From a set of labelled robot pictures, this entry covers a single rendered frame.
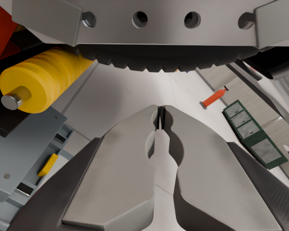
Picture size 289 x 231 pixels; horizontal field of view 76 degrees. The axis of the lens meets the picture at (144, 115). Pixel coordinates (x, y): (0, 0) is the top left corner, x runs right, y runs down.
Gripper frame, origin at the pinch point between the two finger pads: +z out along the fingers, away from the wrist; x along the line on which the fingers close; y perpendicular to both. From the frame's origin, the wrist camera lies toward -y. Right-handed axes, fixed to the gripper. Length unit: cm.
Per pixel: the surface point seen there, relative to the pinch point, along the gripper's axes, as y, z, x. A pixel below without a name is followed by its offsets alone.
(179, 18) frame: -4.6, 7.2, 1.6
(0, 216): 36, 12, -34
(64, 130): 36, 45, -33
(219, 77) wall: 331, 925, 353
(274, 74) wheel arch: 5.2, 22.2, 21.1
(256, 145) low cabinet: 347, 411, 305
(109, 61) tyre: 1.6, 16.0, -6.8
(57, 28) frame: -3.8, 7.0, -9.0
